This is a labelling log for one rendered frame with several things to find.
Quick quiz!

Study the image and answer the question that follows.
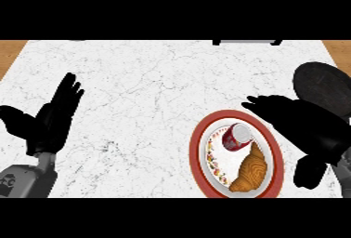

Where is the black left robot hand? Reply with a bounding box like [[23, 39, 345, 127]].
[[0, 72, 87, 157]]

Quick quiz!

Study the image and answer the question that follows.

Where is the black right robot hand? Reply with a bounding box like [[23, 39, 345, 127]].
[[240, 94, 351, 190]]

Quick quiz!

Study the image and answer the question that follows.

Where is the red rimmed white plate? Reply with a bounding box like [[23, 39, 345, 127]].
[[187, 109, 284, 199]]

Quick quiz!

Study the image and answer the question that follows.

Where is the dark round pan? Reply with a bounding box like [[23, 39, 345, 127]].
[[292, 61, 351, 118]]

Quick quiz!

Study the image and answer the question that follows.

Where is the red can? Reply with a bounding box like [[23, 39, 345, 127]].
[[221, 122, 255, 152]]

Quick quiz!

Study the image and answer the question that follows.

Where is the golden brown croissant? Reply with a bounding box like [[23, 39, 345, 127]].
[[227, 141, 268, 193]]

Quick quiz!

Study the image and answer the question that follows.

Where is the dark appliance with grey bar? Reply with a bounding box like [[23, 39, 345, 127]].
[[211, 39, 283, 46]]

